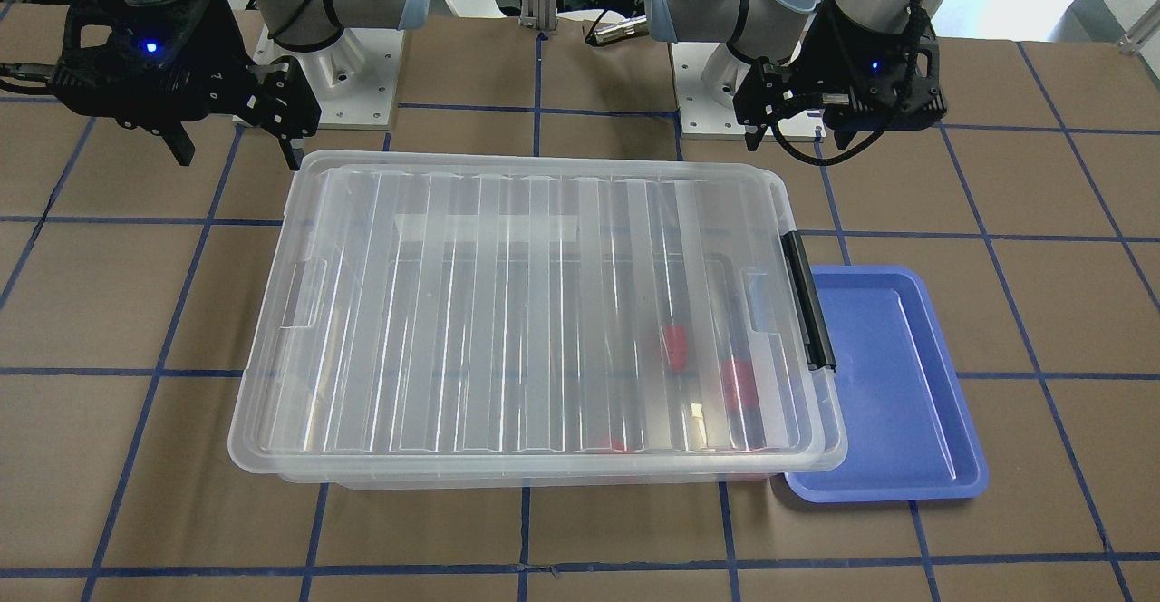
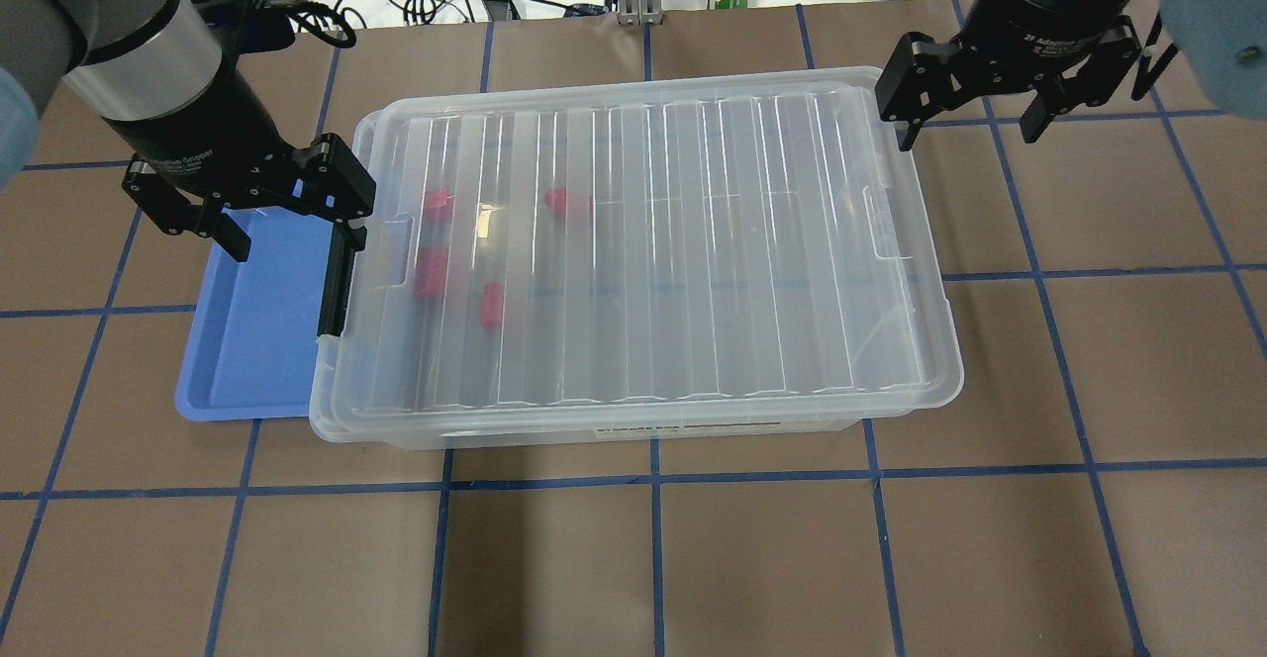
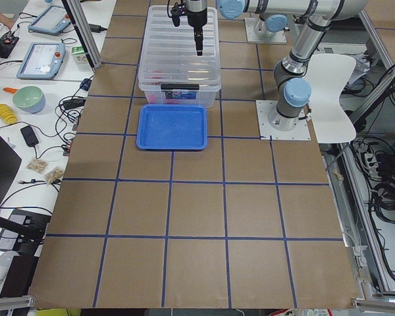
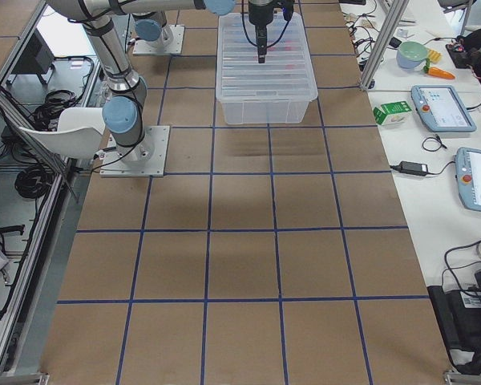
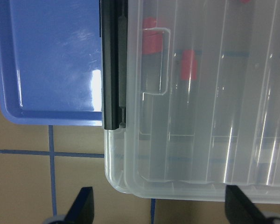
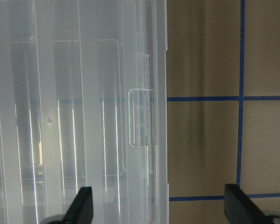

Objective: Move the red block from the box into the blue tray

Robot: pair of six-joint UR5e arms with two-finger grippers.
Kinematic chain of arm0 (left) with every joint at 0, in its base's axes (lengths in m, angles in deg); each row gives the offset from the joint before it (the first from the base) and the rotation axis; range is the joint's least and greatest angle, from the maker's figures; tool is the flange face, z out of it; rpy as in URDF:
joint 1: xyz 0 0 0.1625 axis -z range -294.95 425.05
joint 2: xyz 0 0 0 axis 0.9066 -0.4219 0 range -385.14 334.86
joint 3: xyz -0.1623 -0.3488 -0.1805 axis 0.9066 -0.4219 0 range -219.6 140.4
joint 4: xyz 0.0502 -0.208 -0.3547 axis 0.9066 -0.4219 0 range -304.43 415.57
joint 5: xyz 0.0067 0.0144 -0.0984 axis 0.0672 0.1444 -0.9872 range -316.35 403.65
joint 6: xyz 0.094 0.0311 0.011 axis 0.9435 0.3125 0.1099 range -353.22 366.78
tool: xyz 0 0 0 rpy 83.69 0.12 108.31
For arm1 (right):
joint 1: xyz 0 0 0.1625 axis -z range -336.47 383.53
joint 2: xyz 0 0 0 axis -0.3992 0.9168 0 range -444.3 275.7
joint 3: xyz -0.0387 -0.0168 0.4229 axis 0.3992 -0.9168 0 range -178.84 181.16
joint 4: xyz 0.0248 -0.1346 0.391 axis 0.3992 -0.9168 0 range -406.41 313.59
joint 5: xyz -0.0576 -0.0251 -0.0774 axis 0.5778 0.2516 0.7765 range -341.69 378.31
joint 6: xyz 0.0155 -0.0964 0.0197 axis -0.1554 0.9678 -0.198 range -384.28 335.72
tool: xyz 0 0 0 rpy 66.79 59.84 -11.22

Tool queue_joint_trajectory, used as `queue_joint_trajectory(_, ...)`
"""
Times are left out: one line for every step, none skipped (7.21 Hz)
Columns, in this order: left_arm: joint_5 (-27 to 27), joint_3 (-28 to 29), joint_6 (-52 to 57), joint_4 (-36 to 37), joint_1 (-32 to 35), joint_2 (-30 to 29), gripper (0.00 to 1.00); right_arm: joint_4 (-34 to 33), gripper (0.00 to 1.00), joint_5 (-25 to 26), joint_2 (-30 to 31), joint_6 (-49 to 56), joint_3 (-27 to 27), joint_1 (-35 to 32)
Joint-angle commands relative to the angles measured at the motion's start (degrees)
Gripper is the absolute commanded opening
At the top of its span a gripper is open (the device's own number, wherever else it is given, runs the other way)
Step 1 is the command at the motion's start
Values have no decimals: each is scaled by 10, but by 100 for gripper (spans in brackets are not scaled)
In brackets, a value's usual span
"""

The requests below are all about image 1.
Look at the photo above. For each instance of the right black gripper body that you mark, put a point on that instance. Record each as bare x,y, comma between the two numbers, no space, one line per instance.
220,65

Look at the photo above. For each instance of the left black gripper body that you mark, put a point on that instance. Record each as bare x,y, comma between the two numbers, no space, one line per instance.
809,70

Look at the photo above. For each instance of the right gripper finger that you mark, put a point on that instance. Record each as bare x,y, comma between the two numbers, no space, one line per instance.
176,138
283,104

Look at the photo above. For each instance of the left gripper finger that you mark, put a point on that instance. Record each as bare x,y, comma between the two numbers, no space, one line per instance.
763,100
845,135

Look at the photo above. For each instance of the clear plastic box lid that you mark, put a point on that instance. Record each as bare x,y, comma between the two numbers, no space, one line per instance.
535,312

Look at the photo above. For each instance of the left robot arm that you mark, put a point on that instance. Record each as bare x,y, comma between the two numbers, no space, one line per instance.
775,29

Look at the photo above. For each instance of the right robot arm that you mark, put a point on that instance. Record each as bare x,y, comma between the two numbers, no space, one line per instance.
301,26

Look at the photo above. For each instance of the red block small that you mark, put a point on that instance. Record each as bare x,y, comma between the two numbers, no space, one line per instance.
675,348

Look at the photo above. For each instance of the clear plastic storage box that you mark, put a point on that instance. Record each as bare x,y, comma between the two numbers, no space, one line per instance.
562,480

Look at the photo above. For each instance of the red block large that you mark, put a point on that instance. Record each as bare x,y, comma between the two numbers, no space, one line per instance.
738,385

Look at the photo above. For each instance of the blue plastic tray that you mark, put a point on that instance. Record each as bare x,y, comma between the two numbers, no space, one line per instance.
910,435

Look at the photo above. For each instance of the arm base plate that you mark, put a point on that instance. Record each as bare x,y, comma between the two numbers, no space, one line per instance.
706,76
355,80

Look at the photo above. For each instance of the black box latch handle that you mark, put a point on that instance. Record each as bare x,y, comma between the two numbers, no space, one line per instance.
816,340

